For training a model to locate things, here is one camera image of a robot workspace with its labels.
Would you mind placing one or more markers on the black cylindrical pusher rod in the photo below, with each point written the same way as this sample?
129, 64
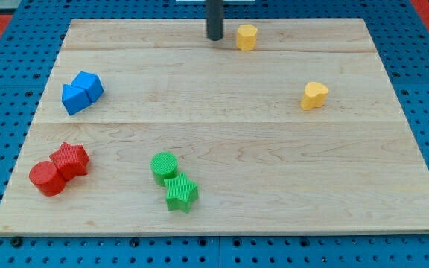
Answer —
214, 19

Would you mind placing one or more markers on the yellow hexagon block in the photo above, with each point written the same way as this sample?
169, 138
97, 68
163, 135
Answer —
246, 37

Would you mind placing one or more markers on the yellow heart block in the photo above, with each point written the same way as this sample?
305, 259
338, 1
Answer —
314, 96

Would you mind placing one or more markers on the wooden board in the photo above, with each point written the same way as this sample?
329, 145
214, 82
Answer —
263, 165

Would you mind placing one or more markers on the blue cube block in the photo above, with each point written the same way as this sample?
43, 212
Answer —
90, 83

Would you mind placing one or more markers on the green cylinder block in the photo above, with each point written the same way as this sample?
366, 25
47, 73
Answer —
163, 166

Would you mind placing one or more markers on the blue triangle block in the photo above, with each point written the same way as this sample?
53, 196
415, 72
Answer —
74, 99

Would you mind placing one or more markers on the green star block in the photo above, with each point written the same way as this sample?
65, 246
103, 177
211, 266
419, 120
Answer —
181, 193

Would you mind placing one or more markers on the red star block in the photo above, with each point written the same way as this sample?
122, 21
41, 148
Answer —
70, 160

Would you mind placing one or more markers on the red cylinder block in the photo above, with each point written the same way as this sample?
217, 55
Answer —
47, 179

